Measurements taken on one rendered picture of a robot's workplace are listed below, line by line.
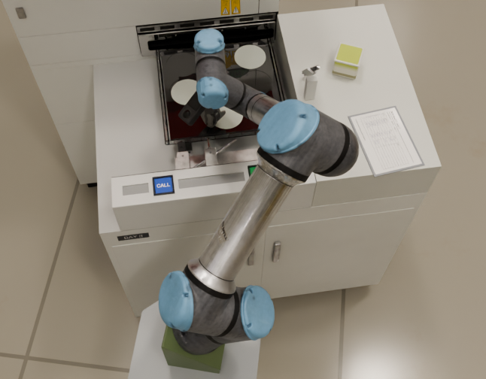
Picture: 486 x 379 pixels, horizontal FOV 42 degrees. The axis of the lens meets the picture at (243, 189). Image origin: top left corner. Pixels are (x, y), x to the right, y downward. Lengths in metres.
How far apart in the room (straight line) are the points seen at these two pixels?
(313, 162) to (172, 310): 0.41
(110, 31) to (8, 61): 1.42
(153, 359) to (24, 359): 1.04
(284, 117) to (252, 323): 0.45
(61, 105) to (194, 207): 0.80
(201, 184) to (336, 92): 0.50
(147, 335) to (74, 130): 1.03
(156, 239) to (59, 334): 0.87
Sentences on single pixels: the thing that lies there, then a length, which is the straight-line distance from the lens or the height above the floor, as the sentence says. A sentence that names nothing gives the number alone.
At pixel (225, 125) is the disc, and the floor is 0.90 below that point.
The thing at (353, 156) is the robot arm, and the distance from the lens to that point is 1.28.
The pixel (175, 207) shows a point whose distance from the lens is 1.71.
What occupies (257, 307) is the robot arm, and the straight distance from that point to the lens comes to 1.39.
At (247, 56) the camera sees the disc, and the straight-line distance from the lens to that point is 2.04.
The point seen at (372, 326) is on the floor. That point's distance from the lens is 2.59.
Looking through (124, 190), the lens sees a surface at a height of 0.96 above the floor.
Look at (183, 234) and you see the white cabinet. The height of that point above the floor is 0.75.
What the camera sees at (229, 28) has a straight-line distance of 2.07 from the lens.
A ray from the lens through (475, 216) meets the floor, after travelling 2.92.
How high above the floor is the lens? 2.42
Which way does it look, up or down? 60 degrees down
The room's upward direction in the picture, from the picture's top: 1 degrees clockwise
